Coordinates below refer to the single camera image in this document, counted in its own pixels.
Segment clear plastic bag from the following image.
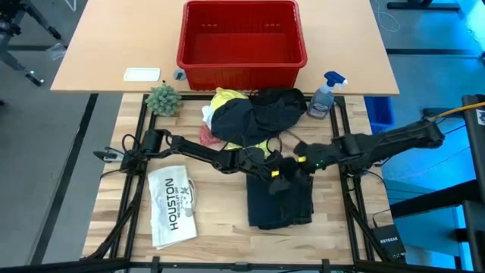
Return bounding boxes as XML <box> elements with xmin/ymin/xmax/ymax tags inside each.
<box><xmin>48</xmin><ymin>42</ymin><xmax>68</xmax><ymax>61</ymax></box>

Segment black desk foot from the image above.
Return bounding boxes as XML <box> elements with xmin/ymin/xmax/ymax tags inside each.
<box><xmin>386</xmin><ymin>1</ymin><xmax>462</xmax><ymax>11</ymax></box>

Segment white paper card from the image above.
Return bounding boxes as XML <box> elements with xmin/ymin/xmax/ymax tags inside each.
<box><xmin>124</xmin><ymin>67</ymin><xmax>162</xmax><ymax>83</ymax></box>

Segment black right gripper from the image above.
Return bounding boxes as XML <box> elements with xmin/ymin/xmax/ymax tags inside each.
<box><xmin>293</xmin><ymin>140</ymin><xmax>342</xmax><ymax>172</ymax></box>

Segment green succulent plant in pot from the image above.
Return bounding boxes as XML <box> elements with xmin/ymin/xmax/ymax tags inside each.
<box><xmin>145</xmin><ymin>83</ymin><xmax>182</xmax><ymax>117</ymax></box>

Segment yellow-green shirt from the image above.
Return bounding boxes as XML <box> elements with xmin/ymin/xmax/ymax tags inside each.
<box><xmin>210</xmin><ymin>86</ymin><xmax>272</xmax><ymax>158</ymax></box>

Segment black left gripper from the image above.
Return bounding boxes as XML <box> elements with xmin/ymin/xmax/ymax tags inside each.
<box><xmin>238</xmin><ymin>146</ymin><xmax>300</xmax><ymax>195</ymax></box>

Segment white floor cable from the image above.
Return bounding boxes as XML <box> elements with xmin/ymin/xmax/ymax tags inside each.
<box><xmin>373</xmin><ymin>0</ymin><xmax>402</xmax><ymax>33</ymax></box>

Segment pink cloth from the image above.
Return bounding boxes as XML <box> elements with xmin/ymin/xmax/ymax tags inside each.
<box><xmin>199</xmin><ymin>124</ymin><xmax>223</xmax><ymax>147</ymax></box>

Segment white garment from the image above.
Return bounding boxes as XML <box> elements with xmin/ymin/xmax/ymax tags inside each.
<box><xmin>202</xmin><ymin>105</ymin><xmax>215</xmax><ymax>130</ymax></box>

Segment yellow cable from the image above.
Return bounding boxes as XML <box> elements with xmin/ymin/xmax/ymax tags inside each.
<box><xmin>427</xmin><ymin>101</ymin><xmax>485</xmax><ymax>123</ymax></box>

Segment black table leg bar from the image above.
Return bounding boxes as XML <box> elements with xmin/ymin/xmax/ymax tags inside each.
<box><xmin>30</xmin><ymin>93</ymin><xmax>99</xmax><ymax>265</ymax></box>

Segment black Netgear router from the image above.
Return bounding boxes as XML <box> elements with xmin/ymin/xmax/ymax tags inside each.
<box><xmin>371</xmin><ymin>224</ymin><xmax>407</xmax><ymax>262</ymax></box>

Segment black aluminium table frame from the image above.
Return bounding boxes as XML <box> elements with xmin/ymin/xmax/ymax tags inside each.
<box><xmin>0</xmin><ymin>93</ymin><xmax>474</xmax><ymax>273</ymax></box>

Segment black equipment stand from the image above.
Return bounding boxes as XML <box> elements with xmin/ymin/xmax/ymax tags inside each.
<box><xmin>390</xmin><ymin>94</ymin><xmax>485</xmax><ymax>273</ymax></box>

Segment red plastic laundry basket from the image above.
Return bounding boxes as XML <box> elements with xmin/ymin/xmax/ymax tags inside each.
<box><xmin>176</xmin><ymin>0</ymin><xmax>308</xmax><ymax>92</ymax></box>

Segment blue spray bottle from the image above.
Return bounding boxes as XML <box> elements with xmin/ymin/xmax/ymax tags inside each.
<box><xmin>306</xmin><ymin>71</ymin><xmax>349</xmax><ymax>121</ymax></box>

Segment black garment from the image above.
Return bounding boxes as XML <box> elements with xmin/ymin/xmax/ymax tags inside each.
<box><xmin>210</xmin><ymin>87</ymin><xmax>308</xmax><ymax>148</ymax></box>

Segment black wheeled stand base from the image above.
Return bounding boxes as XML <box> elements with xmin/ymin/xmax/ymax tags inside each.
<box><xmin>0</xmin><ymin>0</ymin><xmax>64</xmax><ymax>87</ymax></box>

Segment blue bin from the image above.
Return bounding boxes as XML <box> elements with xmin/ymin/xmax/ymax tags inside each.
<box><xmin>364</xmin><ymin>96</ymin><xmax>396</xmax><ymax>133</ymax></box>

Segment dark denim jeans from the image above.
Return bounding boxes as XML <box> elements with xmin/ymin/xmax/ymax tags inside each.
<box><xmin>246</xmin><ymin>166</ymin><xmax>314</xmax><ymax>231</ymax></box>

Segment white Houston tote bag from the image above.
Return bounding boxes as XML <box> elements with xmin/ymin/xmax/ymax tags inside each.
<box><xmin>146</xmin><ymin>165</ymin><xmax>199</xmax><ymax>250</ymax></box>

